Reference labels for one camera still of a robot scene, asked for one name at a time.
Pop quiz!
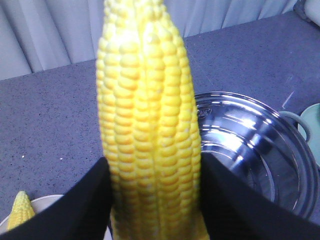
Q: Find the green electric cooking pot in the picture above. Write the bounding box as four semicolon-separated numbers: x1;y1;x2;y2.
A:
195;91;320;219

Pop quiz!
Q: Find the grey pleated curtain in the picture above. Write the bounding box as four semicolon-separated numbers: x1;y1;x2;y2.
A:
0;0;305;80

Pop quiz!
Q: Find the yellow corn cob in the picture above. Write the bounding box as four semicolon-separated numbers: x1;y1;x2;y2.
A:
6;190;36;231
96;0;210;240

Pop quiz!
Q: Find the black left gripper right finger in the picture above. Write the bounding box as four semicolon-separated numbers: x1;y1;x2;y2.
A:
200;152;320;240

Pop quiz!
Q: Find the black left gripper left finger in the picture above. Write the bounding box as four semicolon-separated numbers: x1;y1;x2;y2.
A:
0;157;112;240

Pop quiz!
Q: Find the green round plate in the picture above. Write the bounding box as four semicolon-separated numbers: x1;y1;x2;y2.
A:
300;103;320;167

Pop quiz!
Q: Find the white round plate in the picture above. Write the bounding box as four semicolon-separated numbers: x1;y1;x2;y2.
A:
0;194;113;240

